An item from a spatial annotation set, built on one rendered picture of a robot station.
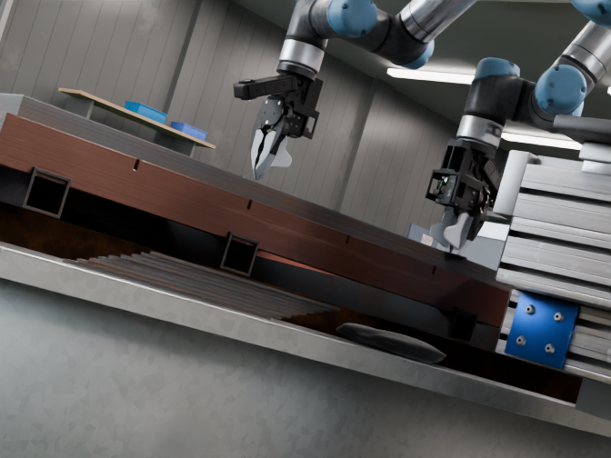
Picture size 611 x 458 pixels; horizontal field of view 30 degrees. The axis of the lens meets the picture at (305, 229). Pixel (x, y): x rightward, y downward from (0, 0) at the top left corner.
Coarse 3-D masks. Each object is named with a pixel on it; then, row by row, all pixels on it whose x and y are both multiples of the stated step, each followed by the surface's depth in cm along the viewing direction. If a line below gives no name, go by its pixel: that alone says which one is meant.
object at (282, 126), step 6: (282, 120) 200; (276, 126) 201; (282, 126) 200; (288, 126) 201; (276, 132) 201; (282, 132) 200; (276, 138) 200; (282, 138) 201; (276, 144) 200; (270, 150) 201; (276, 150) 201
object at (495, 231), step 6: (486, 222) 295; (486, 228) 294; (492, 228) 293; (498, 228) 291; (504, 228) 290; (480, 234) 295; (486, 234) 294; (492, 234) 292; (498, 234) 291; (504, 234) 289; (504, 240) 289
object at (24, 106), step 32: (0, 96) 143; (64, 128) 141; (96, 128) 144; (160, 160) 150; (192, 160) 153; (256, 192) 159; (352, 224) 170; (416, 256) 179; (448, 256) 183; (512, 288) 192
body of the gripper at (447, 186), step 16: (448, 144) 198; (464, 144) 195; (480, 144) 196; (448, 160) 198; (464, 160) 196; (480, 160) 199; (432, 176) 199; (448, 176) 197; (464, 176) 194; (480, 176) 199; (448, 192) 195; (464, 192) 194; (480, 192) 197; (464, 208) 195
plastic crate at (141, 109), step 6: (126, 102) 1047; (132, 102) 1042; (126, 108) 1046; (132, 108) 1040; (138, 108) 1034; (144, 108) 1038; (150, 108) 1042; (144, 114) 1039; (150, 114) 1044; (156, 114) 1049; (162, 114) 1053; (156, 120) 1050; (162, 120) 1054
